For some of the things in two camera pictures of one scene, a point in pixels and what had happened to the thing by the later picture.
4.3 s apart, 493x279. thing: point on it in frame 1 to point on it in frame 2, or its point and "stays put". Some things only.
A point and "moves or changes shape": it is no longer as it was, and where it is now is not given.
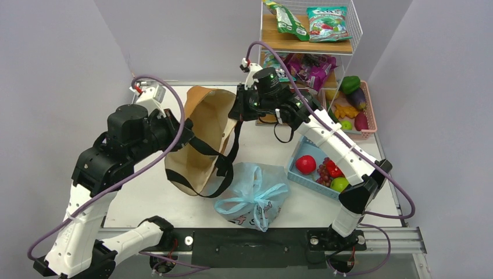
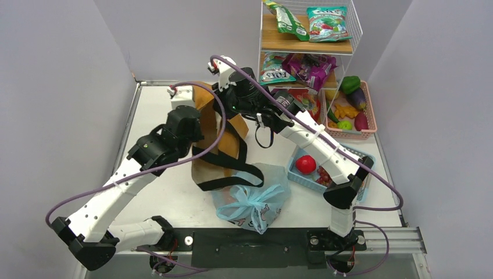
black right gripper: [240, 111] to [218, 104]
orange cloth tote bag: [205, 168] moves or changes shape
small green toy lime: [346, 125] stays put
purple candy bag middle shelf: [311, 68] stays put
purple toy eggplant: [357, 99] stays put
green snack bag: [286, 22] stays put
